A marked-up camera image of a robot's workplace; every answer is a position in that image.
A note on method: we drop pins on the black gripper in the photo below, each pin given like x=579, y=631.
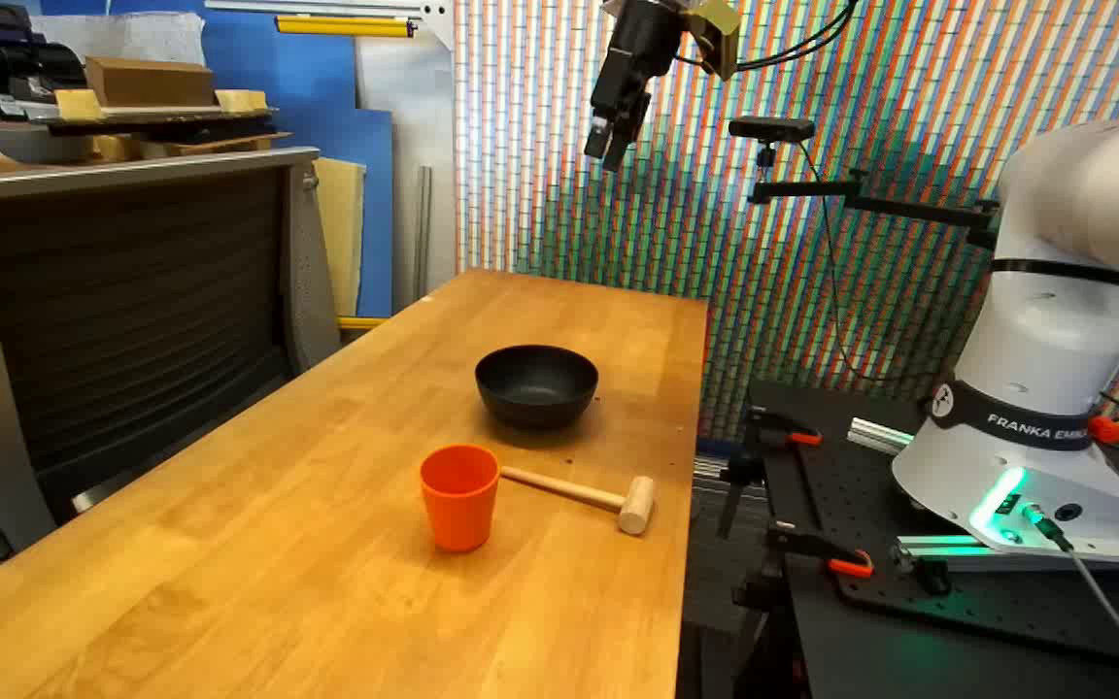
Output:
x=641, y=43

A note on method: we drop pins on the orange plastic cup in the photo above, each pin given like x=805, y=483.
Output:
x=461, y=491

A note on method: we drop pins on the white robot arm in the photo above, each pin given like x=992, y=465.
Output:
x=1006, y=439

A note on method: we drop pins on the black bowl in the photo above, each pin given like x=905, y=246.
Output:
x=536, y=387

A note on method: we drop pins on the orange black clamp far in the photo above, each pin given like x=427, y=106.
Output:
x=763, y=435

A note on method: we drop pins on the orange black clamp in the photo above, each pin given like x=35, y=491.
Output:
x=835, y=555
x=763, y=435

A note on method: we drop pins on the small wooden mallet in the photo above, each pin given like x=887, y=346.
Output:
x=632, y=505

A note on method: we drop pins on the orange black clamp near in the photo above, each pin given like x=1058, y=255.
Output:
x=835, y=555

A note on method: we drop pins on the grey mesh office chair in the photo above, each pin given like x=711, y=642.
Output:
x=144, y=303

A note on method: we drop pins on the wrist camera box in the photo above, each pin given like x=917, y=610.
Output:
x=717, y=32

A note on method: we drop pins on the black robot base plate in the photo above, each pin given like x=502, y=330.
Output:
x=923, y=566

